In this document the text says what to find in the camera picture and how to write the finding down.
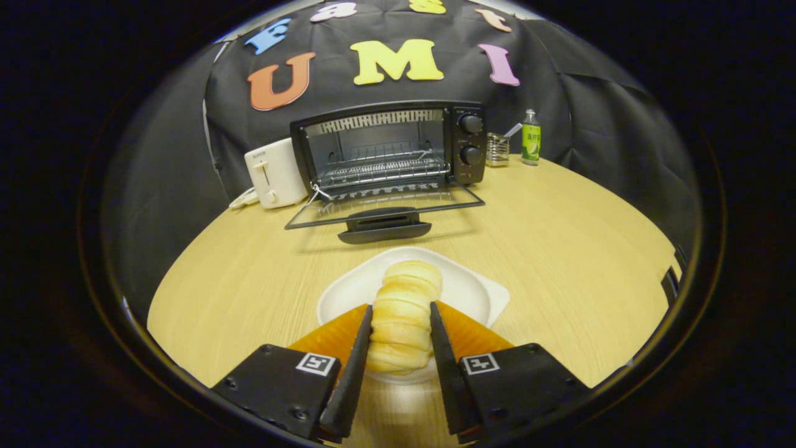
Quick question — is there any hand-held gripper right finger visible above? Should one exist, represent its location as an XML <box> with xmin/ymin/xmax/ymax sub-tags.
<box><xmin>429</xmin><ymin>301</ymin><xmax>591</xmax><ymax>444</ymax></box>

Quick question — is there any green label drink bottle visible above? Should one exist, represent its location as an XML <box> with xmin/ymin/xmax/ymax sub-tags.
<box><xmin>521</xmin><ymin>109</ymin><xmax>542</xmax><ymax>166</ymax></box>

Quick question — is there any black backdrop cloth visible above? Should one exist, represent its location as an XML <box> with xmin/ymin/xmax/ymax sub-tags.
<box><xmin>103</xmin><ymin>0</ymin><xmax>703</xmax><ymax>324</ymax></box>

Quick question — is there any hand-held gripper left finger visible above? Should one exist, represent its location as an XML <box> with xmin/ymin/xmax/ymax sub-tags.
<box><xmin>211</xmin><ymin>303</ymin><xmax>374</xmax><ymax>444</ymax></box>

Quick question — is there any white plate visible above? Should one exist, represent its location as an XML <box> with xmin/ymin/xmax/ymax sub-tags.
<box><xmin>316</xmin><ymin>246</ymin><xmax>511</xmax><ymax>385</ymax></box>

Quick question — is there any black toaster oven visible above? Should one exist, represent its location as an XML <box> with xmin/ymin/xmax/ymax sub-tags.
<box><xmin>285</xmin><ymin>101</ymin><xmax>488</xmax><ymax>245</ymax></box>

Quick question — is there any metal utensil holder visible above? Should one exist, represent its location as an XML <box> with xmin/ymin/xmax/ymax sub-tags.
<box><xmin>486</xmin><ymin>123</ymin><xmax>523</xmax><ymax>167</ymax></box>

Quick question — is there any white pop-up toaster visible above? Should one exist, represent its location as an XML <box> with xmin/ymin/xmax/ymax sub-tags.
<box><xmin>244</xmin><ymin>137</ymin><xmax>309</xmax><ymax>209</ymax></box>

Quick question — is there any golden bread roll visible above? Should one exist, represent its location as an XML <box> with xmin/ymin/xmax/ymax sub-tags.
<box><xmin>366</xmin><ymin>260</ymin><xmax>443</xmax><ymax>374</ymax></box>

